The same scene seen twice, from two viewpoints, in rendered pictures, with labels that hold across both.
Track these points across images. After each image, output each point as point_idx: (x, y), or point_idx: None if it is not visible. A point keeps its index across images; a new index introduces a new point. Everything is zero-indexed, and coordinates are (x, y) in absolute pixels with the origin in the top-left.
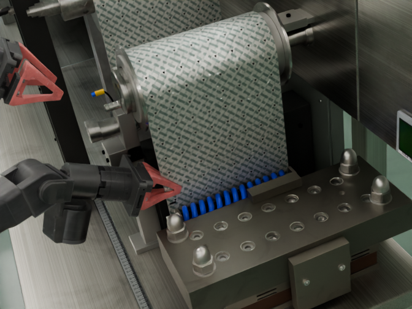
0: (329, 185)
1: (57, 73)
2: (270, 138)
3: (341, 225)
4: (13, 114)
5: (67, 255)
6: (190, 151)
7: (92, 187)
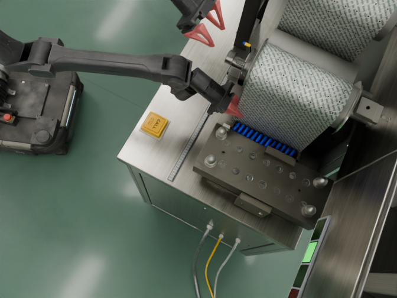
0: (300, 181)
1: None
2: (300, 139)
3: (276, 204)
4: None
5: None
6: (257, 112)
7: (198, 90)
